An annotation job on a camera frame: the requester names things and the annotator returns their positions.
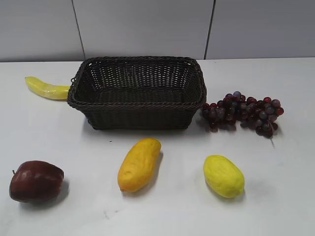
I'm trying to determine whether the red apple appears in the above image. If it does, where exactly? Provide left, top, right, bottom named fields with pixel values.
left=9, top=160, right=64, bottom=204

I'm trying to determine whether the yellow lemon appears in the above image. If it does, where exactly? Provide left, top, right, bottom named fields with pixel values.
left=203, top=155, right=245, bottom=199

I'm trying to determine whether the orange mango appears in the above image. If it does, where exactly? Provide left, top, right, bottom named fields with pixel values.
left=118, top=138, right=161, bottom=193

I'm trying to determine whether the dark woven plastic basket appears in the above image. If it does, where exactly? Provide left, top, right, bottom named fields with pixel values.
left=67, top=56, right=207, bottom=130

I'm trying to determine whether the yellow banana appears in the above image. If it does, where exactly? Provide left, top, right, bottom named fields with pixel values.
left=25, top=76, right=70, bottom=100

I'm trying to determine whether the purple grape bunch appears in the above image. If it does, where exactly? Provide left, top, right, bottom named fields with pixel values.
left=201, top=91, right=284, bottom=138

